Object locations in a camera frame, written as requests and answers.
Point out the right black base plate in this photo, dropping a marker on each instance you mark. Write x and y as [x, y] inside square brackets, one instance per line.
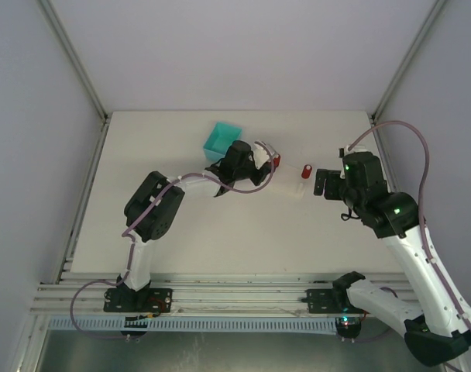
[329, 301]

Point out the red large spring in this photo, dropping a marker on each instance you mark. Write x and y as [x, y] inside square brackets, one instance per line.
[306, 171]

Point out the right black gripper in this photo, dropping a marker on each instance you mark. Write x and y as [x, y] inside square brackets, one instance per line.
[332, 184]

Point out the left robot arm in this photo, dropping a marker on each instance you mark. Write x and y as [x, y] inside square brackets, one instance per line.
[150, 212]

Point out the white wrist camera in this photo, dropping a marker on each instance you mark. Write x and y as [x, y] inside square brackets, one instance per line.
[263, 153]
[346, 150]

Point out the aluminium corner post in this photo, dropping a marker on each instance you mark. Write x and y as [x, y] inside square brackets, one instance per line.
[63, 38]
[408, 58]

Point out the aluminium rail frame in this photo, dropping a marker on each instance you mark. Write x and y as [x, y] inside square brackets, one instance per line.
[270, 295]

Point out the grey slotted cable duct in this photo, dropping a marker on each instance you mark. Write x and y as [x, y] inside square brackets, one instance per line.
[103, 323]

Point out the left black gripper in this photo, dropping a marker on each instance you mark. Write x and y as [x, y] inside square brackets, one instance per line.
[256, 170]

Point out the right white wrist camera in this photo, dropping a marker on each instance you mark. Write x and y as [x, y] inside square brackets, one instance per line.
[346, 150]

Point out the teal plastic bin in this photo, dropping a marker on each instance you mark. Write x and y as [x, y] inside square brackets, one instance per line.
[220, 139]

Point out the right aluminium corner post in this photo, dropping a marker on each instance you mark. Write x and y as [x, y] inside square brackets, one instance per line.
[408, 58]

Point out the left aluminium corner post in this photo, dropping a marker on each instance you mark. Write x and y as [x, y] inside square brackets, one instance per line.
[63, 38]

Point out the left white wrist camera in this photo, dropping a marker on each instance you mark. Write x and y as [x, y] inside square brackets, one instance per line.
[263, 153]

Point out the white peg fixture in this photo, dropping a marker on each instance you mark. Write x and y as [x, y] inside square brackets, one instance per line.
[287, 181]

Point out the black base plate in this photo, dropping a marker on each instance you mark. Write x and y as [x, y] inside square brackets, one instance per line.
[152, 300]
[329, 301]

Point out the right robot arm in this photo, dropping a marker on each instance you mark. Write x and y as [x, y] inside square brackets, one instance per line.
[436, 330]

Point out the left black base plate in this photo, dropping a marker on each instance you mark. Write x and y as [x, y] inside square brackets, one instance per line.
[152, 300]

